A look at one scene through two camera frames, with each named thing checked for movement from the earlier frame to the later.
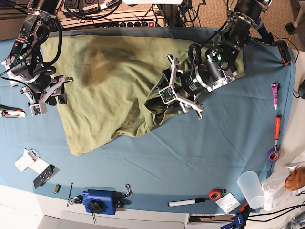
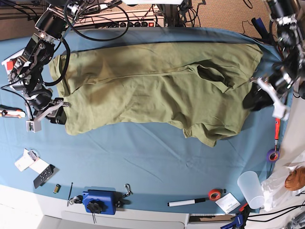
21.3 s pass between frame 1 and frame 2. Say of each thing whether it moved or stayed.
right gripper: moved
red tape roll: stayed
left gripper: moved
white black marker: stayed
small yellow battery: stayed
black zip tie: stayed
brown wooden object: stayed
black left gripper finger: moved
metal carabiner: stayed
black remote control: stayed
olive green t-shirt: moved
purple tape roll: stayed
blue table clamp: stayed
